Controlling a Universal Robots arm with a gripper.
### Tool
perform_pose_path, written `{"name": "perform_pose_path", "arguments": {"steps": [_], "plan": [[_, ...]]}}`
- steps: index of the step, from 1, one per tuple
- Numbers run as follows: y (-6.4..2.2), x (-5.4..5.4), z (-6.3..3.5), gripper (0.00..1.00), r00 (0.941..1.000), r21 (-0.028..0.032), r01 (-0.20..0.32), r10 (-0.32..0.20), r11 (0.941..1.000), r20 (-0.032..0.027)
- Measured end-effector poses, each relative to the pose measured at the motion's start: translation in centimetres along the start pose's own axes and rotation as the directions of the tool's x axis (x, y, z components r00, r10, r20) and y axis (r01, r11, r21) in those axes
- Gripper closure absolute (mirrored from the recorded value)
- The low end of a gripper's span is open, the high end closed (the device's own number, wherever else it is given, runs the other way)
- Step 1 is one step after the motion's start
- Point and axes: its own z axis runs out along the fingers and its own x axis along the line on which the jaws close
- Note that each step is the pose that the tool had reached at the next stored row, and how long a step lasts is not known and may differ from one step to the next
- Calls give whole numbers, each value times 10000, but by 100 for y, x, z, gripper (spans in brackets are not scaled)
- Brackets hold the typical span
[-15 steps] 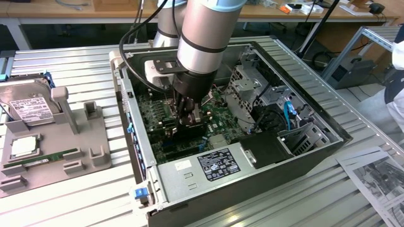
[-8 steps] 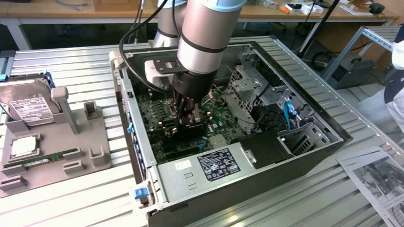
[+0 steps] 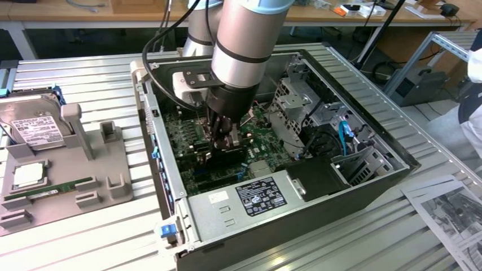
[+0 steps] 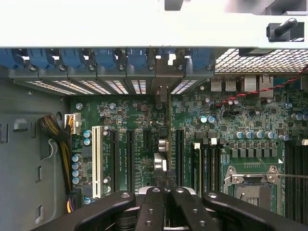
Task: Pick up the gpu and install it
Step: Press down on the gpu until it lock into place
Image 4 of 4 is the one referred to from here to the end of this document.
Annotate black RAM stick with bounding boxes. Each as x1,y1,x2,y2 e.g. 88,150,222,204
193,142,203,196

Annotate white expansion slot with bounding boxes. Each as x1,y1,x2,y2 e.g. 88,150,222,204
91,125,104,200

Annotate CPU socket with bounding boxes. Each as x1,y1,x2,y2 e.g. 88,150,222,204
223,165,281,215

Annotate thin locking lever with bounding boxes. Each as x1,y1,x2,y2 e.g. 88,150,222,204
225,174,308,180

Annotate silver network port block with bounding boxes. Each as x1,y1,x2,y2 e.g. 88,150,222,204
243,75,275,98

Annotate black yellow braided cable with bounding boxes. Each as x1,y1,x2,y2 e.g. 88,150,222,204
38,115,73,193

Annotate red black twisted wire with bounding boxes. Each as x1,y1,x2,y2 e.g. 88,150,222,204
215,68,308,107

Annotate open PC case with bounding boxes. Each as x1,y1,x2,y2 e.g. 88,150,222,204
0,0,308,231

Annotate silver USB port pair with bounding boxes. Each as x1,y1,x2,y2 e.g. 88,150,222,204
210,75,237,92

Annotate green motherboard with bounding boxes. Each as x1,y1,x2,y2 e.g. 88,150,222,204
68,74,308,218

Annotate long black expansion slot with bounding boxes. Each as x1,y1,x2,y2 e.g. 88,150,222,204
176,129,185,189
126,129,136,193
110,129,119,193

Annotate short black expansion slot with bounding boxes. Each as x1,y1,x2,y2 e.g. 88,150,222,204
143,129,152,152

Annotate white power connector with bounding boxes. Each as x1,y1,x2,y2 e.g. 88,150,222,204
64,113,81,136

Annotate blue card retention clip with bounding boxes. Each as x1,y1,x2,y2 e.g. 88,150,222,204
158,48,177,60
27,48,58,70
192,48,214,72
127,48,148,70
95,48,116,71
0,48,26,70
60,48,87,70

